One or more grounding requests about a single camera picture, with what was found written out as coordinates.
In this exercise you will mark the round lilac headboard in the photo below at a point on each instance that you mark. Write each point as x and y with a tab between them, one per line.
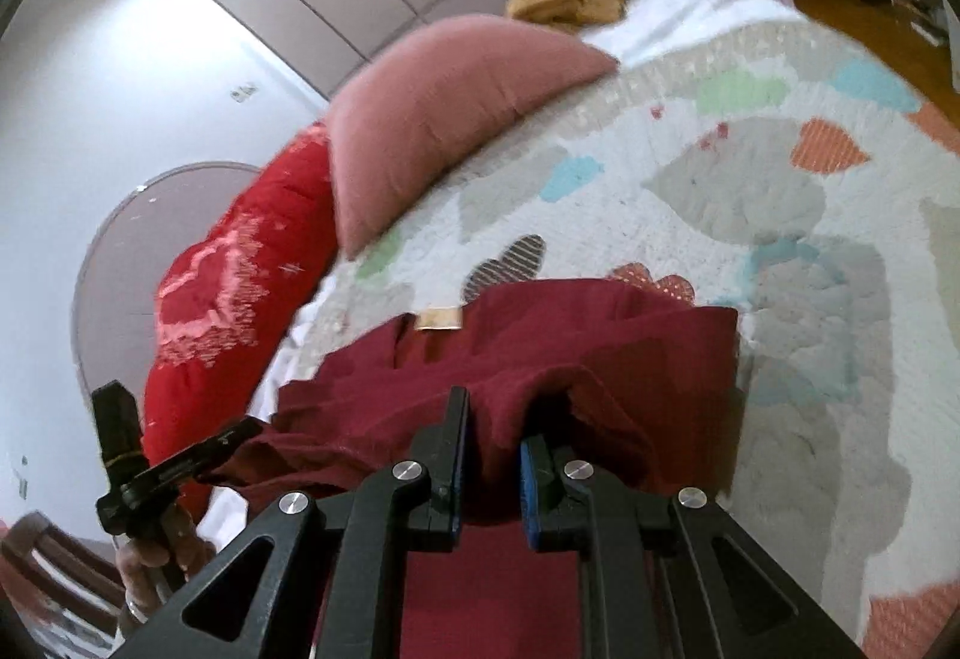
112	254

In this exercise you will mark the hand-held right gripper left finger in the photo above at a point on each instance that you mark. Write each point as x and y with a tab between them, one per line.
450	453

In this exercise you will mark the quilted patchwork bedspread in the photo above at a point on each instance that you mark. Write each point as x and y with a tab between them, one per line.
675	179

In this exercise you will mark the person's left hand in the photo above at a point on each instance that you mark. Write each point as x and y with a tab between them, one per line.
146	580

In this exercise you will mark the red embroidered pillow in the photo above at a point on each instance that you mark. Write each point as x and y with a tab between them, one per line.
225	299

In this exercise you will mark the pink ribbed pillow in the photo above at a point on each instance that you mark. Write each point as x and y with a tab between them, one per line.
450	96

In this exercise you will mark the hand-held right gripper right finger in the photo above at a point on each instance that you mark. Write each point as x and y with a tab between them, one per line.
534	483

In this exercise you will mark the maroon sweater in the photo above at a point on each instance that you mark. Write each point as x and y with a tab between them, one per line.
600	344

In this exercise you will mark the white wall switch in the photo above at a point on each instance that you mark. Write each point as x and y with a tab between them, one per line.
241	92

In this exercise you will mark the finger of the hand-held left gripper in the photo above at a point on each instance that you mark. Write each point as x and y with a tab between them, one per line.
116	423
199	456

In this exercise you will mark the white bed sheet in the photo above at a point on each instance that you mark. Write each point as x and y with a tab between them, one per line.
675	6

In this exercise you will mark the dark wooden chair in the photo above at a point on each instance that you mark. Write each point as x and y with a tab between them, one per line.
37	554

